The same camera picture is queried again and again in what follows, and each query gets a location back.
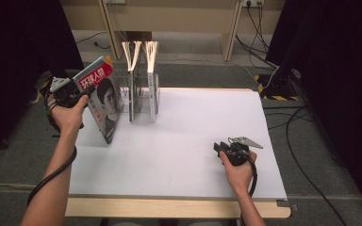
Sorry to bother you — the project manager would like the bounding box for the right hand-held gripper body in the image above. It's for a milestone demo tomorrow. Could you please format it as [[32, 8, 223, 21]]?
[[225, 136, 264, 167]]

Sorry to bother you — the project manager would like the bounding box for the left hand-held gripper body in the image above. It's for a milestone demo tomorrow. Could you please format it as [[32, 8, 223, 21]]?
[[48, 76, 83, 109]]

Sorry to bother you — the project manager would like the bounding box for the clear acrylic book rack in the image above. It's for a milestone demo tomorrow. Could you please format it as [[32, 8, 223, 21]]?
[[114, 69, 161, 115]]

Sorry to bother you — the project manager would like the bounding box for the thick white book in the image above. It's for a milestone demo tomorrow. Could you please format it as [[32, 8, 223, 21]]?
[[144, 40, 160, 122]]

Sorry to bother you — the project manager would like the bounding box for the person's right hand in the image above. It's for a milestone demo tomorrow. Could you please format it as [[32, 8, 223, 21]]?
[[219, 150, 258, 193]]

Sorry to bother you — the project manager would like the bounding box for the person's left hand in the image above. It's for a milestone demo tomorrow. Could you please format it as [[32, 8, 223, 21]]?
[[46, 94, 91, 137]]

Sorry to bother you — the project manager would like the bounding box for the white table mat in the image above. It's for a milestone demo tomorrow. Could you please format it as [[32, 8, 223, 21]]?
[[68, 88, 288, 201]]

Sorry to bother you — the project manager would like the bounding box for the black curtain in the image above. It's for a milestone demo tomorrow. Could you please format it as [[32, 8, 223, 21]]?
[[264, 0, 362, 218], [0, 0, 86, 166]]

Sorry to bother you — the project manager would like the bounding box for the brown cardboard box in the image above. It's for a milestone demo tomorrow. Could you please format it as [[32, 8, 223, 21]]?
[[125, 30, 154, 47]]

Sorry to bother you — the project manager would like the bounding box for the beige wooden desk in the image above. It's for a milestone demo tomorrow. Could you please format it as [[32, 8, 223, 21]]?
[[58, 0, 287, 63]]

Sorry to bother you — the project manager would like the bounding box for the right hand-held gripper cable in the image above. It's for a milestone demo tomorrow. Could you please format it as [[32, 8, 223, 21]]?
[[244, 156, 259, 199]]

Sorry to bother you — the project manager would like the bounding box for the hand-held gripper cable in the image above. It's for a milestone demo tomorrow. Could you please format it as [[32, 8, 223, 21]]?
[[26, 89, 78, 207], [244, 156, 259, 199]]

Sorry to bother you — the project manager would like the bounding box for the long black floor cable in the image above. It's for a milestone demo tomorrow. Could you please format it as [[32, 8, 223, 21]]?
[[285, 106, 348, 226]]

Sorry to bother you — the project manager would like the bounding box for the left hand-held gripper cable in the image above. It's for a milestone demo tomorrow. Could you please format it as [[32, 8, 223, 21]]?
[[26, 89, 78, 207]]

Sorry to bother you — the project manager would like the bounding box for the black power cable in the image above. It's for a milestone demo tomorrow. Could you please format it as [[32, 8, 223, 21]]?
[[256, 1, 271, 53], [246, 1, 272, 55]]

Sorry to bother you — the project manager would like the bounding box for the white wall socket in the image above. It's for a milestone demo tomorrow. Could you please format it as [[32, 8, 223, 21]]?
[[242, 0, 265, 8]]

